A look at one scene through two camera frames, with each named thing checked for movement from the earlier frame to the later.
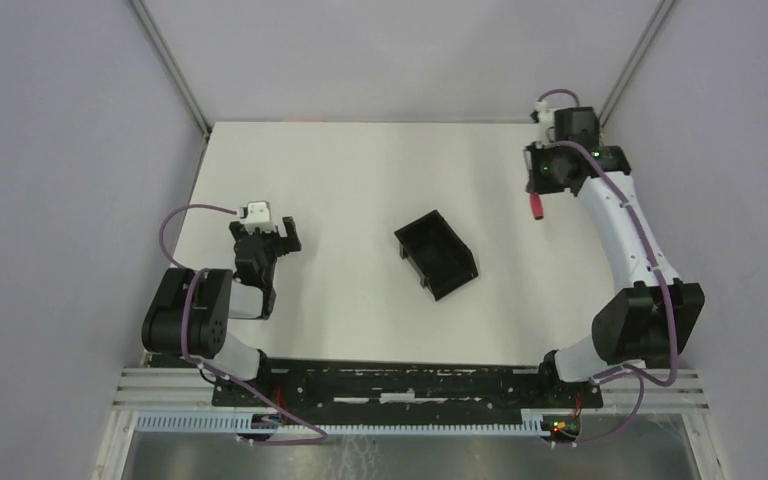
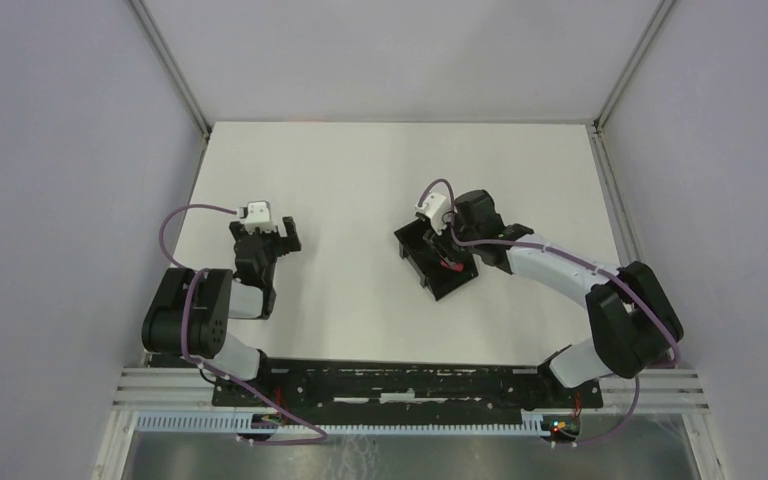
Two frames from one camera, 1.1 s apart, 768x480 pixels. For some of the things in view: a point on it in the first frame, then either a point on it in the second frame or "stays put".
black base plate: x=405 y=387 stays put
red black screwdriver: x=537 y=206 to x=459 y=267
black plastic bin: x=439 y=255 stays put
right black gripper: x=536 y=184 to x=441 y=252
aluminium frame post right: x=652 y=27 stays put
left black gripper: x=285 y=245 stays put
